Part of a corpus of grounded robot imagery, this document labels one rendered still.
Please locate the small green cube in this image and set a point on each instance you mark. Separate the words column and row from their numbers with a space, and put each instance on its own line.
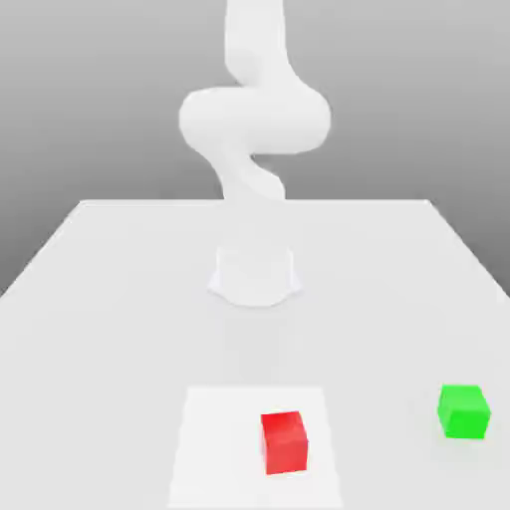
column 464, row 412

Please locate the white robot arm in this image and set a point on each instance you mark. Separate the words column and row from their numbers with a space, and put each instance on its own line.
column 255, row 119

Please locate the small red cube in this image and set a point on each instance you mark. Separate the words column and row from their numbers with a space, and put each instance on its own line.
column 284, row 444

